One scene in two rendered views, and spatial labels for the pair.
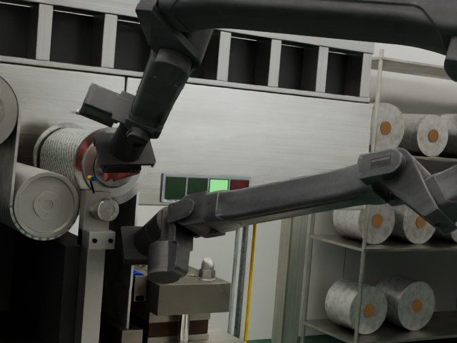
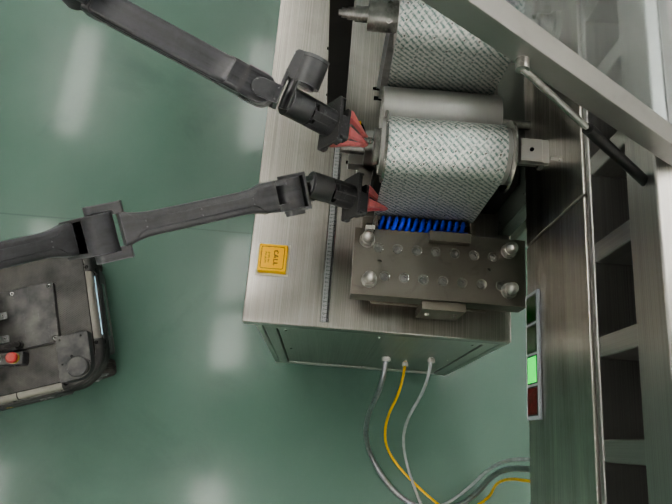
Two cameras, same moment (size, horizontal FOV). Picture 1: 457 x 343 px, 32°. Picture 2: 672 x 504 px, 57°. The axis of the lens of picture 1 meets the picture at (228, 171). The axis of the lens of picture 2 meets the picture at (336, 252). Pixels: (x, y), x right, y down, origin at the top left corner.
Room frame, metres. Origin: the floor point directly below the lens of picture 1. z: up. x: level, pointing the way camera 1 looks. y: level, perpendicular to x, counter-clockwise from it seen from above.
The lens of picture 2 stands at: (1.72, -0.33, 2.40)
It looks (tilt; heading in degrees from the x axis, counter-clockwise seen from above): 73 degrees down; 120
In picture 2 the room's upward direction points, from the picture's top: 6 degrees clockwise
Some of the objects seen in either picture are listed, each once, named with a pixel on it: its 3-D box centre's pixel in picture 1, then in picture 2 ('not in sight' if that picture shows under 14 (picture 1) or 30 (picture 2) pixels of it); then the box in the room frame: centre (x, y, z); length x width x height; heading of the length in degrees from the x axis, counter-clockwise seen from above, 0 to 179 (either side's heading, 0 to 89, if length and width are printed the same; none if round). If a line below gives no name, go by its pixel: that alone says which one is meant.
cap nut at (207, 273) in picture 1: (207, 268); (369, 277); (1.61, 0.03, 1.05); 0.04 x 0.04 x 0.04
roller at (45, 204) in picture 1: (26, 197); (438, 118); (1.54, 0.39, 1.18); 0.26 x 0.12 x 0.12; 31
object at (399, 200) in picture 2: (111, 231); (429, 204); (1.63, 0.23, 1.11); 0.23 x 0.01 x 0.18; 31
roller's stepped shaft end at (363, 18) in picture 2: not in sight; (353, 13); (1.29, 0.39, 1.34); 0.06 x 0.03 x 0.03; 31
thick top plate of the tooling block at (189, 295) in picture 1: (151, 278); (437, 270); (1.72, 0.15, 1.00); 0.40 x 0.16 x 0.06; 31
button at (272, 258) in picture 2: not in sight; (272, 258); (1.37, -0.04, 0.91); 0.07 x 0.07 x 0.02; 31
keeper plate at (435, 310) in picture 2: not in sight; (439, 312); (1.78, 0.07, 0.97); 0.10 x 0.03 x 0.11; 31
